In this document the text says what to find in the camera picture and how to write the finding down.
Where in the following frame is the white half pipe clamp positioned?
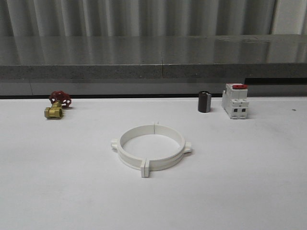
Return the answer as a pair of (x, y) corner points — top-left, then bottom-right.
(111, 125), (156, 178)
(141, 125), (192, 177)

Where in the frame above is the black cylindrical capacitor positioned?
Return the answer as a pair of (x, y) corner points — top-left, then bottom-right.
(198, 91), (212, 113)

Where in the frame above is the grey stone counter ledge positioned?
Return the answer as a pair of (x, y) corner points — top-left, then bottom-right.
(0, 35), (307, 98)

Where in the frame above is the grey pleated curtain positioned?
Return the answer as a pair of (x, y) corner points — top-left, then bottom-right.
(0, 0), (307, 36)

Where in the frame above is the white circuit breaker red switch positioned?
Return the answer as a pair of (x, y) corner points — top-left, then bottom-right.
(222, 83), (249, 119)

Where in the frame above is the brass valve with red handle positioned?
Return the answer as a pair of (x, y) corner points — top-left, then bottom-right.
(44, 91), (71, 119)

